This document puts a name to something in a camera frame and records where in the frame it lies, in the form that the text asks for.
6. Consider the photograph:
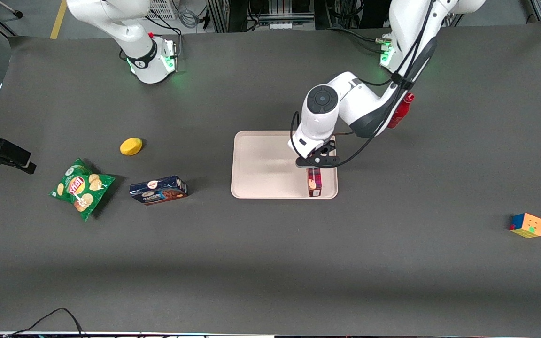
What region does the red cookie box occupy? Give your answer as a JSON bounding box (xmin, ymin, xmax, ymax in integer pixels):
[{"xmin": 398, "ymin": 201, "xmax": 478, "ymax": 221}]
[{"xmin": 307, "ymin": 167, "xmax": 323, "ymax": 198}]

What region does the beige plastic tray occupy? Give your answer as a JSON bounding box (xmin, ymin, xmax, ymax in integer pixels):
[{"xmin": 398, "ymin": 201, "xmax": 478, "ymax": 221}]
[{"xmin": 231, "ymin": 130, "xmax": 339, "ymax": 200}]

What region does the dark blue cookie box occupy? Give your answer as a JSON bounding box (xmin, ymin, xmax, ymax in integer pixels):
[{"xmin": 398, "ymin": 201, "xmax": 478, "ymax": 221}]
[{"xmin": 129, "ymin": 175, "xmax": 188, "ymax": 206}]

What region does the white perforated box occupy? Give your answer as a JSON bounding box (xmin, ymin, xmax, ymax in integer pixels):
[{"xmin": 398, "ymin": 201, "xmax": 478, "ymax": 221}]
[{"xmin": 147, "ymin": 0, "xmax": 178, "ymax": 20}]

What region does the green Lays chips bag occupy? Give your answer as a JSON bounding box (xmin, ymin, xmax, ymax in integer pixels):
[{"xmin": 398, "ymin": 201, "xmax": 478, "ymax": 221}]
[{"xmin": 49, "ymin": 158, "xmax": 116, "ymax": 221}]

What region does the red bottle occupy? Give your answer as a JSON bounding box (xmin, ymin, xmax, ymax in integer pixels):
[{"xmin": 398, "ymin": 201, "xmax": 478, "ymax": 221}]
[{"xmin": 387, "ymin": 92, "xmax": 415, "ymax": 130}]

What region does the yellow plastic lemon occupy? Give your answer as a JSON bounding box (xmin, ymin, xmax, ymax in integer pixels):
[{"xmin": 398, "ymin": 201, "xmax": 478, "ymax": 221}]
[{"xmin": 120, "ymin": 138, "xmax": 143, "ymax": 156}]

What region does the colourful Rubik's cube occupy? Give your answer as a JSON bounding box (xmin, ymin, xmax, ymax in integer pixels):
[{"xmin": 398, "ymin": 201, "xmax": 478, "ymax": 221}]
[{"xmin": 509, "ymin": 212, "xmax": 541, "ymax": 238}]

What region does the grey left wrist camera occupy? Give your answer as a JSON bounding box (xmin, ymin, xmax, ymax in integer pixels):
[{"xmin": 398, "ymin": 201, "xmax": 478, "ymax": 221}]
[{"xmin": 295, "ymin": 156, "xmax": 340, "ymax": 169}]

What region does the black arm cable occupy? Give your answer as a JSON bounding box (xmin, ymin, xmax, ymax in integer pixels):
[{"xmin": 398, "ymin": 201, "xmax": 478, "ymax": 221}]
[{"xmin": 291, "ymin": 0, "xmax": 438, "ymax": 169}]

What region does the black base cable bundle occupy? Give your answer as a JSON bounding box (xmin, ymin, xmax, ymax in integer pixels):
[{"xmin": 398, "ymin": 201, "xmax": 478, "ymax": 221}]
[{"xmin": 327, "ymin": 26, "xmax": 386, "ymax": 50}]

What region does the aluminium frame post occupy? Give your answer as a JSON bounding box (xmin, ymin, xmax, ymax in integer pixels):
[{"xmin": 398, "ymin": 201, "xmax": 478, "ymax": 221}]
[{"xmin": 206, "ymin": 0, "xmax": 232, "ymax": 33}]

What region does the long looped black cable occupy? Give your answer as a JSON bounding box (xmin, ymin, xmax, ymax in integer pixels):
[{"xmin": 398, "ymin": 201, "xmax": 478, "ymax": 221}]
[{"xmin": 3, "ymin": 308, "xmax": 85, "ymax": 338}]

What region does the grey coiled cable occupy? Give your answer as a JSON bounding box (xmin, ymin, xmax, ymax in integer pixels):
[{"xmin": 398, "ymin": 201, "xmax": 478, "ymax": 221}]
[{"xmin": 178, "ymin": 8, "xmax": 201, "ymax": 30}]

